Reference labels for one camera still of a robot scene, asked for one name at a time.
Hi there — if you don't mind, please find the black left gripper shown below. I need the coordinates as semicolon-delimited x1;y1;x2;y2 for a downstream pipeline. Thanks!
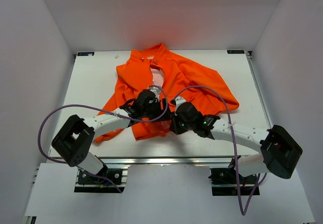
142;98;171;122

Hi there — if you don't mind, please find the orange jacket with pink lining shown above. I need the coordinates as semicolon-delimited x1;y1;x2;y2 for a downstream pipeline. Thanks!
94;42;240;144

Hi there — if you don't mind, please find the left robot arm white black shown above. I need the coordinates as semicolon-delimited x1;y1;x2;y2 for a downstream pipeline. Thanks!
51;85;168;183

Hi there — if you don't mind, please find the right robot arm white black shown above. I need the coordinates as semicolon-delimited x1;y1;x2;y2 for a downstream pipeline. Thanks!
170;102;303;183

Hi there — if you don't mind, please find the blue label sticker right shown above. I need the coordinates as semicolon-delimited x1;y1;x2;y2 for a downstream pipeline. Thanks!
227;49;245;54

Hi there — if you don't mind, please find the blue label sticker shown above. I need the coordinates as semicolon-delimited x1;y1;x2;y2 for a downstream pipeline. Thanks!
77;51;95;57
227;49;245;54

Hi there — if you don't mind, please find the blue label sticker left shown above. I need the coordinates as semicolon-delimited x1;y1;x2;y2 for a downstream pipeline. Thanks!
77;51;95;57

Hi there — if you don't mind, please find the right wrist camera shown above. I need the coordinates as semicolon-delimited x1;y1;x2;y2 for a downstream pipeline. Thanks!
171;95;186;110

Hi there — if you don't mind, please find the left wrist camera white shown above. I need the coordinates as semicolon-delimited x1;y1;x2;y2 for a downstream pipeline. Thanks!
148;85;162;100

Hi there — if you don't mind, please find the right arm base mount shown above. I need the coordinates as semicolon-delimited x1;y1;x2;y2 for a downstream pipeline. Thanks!
208;158;257;196

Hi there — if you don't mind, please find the aluminium table edge rail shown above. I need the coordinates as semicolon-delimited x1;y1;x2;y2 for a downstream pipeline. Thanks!
46;155;286;165

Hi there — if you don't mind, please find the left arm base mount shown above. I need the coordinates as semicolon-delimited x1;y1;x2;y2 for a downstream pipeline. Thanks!
74;165;128;194

